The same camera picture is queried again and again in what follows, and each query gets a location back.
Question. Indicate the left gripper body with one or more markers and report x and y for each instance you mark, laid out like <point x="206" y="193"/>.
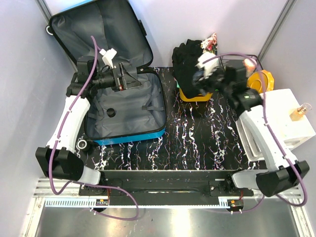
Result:
<point x="120" y="82"/>

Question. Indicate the orange plastic basket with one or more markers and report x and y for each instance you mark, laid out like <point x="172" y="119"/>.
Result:
<point x="199" y="98"/>

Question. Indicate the dark bottle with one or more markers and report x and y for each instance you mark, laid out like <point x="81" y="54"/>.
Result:
<point x="299" y="112"/>

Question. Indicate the black round cap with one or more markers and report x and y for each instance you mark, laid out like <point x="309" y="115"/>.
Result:
<point x="110" y="112"/>

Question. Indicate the yellow plate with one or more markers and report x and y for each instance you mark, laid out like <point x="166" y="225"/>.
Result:
<point x="261" y="81"/>

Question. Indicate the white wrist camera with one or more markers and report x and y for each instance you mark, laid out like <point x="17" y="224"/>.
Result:
<point x="107" y="56"/>
<point x="209" y="66"/>

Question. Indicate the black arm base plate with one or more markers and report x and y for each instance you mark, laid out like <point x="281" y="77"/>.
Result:
<point x="169" y="188"/>

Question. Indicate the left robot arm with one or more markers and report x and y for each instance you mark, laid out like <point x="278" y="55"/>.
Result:
<point x="57" y="159"/>

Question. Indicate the blue fish-print suitcase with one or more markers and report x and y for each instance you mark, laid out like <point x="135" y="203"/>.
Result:
<point x="85" y="29"/>

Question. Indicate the white drawer organizer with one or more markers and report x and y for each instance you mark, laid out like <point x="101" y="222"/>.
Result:
<point x="279" y="106"/>

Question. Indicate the black floral print garment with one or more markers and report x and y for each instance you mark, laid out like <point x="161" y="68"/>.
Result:
<point x="184" y="60"/>

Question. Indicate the black wire dish rack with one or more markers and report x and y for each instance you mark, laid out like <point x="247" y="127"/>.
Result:
<point x="237" y="64"/>

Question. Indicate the aluminium rail frame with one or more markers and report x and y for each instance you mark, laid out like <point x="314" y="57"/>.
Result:
<point x="67" y="215"/>

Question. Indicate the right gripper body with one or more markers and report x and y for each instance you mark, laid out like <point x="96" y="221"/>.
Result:
<point x="215" y="82"/>

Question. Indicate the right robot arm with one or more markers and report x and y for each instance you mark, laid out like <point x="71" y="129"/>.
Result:
<point x="284" y="171"/>

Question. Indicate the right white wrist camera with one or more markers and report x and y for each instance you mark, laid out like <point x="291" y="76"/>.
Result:
<point x="209" y="66"/>

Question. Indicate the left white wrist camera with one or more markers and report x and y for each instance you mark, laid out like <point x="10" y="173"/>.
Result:
<point x="107" y="56"/>

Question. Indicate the pink cup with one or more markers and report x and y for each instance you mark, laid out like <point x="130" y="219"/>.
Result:
<point x="250" y="65"/>

